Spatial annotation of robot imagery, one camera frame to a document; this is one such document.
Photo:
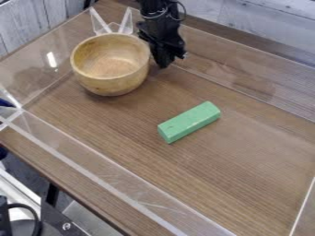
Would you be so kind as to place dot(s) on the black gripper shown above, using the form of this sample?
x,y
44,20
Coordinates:
x,y
166,42

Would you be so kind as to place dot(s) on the light wooden bowl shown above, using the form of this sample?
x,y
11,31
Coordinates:
x,y
111,63

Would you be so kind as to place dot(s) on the green rectangular block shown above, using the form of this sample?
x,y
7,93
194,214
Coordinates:
x,y
188,121

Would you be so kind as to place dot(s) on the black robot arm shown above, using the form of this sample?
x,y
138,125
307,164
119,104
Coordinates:
x,y
162,13

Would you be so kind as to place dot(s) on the black table leg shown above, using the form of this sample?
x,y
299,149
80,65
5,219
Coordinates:
x,y
52,195

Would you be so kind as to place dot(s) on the clear acrylic tray wall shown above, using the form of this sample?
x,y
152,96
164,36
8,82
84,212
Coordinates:
x,y
232,179

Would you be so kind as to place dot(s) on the black metal bracket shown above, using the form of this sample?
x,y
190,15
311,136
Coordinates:
x,y
56,224

